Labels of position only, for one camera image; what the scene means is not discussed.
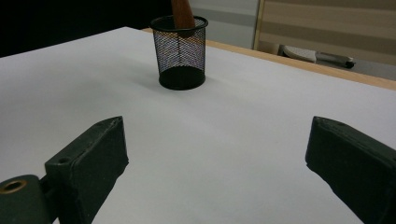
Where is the black mesh pen holder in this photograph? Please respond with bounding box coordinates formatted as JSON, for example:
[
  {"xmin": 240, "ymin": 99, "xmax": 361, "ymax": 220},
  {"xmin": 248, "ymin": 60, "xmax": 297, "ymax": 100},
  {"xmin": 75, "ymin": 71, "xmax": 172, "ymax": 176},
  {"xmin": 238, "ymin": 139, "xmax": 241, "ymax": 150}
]
[{"xmin": 148, "ymin": 15, "xmax": 209, "ymax": 91}]

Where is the white table sheet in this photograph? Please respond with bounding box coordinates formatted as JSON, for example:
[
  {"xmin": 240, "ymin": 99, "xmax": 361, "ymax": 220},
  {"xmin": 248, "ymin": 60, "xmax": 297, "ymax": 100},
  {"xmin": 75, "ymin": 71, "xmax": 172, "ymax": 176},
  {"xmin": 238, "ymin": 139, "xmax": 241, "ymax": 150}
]
[{"xmin": 0, "ymin": 26, "xmax": 396, "ymax": 224}]

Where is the white wheeled chair base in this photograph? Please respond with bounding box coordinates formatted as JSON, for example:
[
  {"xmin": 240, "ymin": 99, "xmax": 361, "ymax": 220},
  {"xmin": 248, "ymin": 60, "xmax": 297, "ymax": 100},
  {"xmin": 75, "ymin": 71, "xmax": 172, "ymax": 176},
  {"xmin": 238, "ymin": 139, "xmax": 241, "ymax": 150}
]
[{"xmin": 277, "ymin": 44, "xmax": 357, "ymax": 70}]

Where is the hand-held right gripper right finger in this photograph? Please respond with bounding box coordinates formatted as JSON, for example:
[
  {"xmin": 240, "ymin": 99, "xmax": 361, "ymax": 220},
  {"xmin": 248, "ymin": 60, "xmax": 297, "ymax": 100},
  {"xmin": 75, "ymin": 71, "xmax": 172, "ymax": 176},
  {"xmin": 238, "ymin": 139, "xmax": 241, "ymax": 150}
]
[{"xmin": 304, "ymin": 116, "xmax": 396, "ymax": 224}]

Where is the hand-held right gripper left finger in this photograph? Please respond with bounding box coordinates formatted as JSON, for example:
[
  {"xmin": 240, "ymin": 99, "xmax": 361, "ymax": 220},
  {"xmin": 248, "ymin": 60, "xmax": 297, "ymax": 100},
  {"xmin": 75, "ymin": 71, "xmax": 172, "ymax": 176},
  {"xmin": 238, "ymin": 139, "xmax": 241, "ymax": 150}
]
[{"xmin": 44, "ymin": 116, "xmax": 130, "ymax": 224}]

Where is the wooden paddle hairbrush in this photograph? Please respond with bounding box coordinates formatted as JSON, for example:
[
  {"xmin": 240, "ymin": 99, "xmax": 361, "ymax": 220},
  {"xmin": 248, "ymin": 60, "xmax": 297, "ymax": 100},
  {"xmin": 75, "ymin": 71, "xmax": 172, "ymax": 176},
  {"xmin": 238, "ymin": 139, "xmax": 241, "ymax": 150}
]
[{"xmin": 170, "ymin": 0, "xmax": 197, "ymax": 39}]

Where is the black curtain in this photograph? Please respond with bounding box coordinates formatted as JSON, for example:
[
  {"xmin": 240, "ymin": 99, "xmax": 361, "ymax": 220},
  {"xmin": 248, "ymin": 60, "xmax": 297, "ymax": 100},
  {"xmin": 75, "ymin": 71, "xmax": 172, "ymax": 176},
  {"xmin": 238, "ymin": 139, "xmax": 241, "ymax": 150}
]
[{"xmin": 0, "ymin": 0, "xmax": 174, "ymax": 59}]

